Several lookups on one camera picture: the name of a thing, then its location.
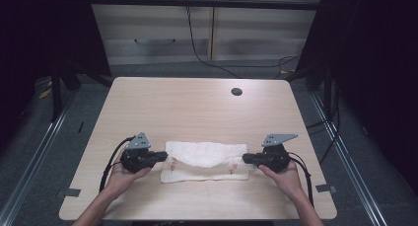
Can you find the right hand-held gripper black cable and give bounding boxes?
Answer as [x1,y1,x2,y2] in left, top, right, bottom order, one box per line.
[289,151,315,208]

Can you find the person's right hand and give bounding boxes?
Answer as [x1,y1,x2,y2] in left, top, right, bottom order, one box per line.
[257,160,305,202]

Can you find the long black power cable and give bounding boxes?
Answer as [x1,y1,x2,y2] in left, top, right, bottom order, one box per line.
[185,0,301,80]

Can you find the hand-held gripper black cable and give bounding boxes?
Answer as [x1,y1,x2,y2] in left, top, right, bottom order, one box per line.
[289,151,315,208]
[99,135,136,193]

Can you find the person's left hand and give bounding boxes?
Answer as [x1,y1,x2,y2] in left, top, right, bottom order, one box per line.
[104,150,152,198]

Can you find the grey tape strip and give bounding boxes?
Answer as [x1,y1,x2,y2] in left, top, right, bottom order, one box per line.
[314,184,338,194]
[55,188,82,198]

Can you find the black stand leg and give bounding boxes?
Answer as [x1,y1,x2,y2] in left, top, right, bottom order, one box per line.
[50,64,63,123]

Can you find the black horizontal frame bar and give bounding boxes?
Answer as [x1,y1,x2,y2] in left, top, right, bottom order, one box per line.
[88,0,321,12]

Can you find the black curtain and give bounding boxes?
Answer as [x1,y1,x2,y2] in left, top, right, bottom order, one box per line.
[294,0,418,195]
[0,0,111,150]

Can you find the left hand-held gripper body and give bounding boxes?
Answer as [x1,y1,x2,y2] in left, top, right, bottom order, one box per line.
[119,131,156,174]

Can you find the left hand-held gripper black cable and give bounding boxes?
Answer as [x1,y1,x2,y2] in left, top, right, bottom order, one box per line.
[99,135,136,193]

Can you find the dark cabinet handle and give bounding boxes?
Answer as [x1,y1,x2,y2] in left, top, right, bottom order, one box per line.
[133,38,176,45]

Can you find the beige cabinet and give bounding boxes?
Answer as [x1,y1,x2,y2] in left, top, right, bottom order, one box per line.
[86,0,324,66]

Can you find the yellow floor tape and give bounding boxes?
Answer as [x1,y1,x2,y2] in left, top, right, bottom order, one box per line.
[37,87,53,101]

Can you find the metal floor rail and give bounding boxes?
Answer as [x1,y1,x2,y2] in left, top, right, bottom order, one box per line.
[0,96,77,226]
[310,92,389,226]

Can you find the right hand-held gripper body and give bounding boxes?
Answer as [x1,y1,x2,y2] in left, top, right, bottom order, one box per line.
[260,133,299,174]

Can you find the black floor cables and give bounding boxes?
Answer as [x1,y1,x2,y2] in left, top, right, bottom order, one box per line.
[306,87,342,166]

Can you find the white towel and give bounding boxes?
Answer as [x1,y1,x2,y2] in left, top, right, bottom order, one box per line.
[160,140,250,185]

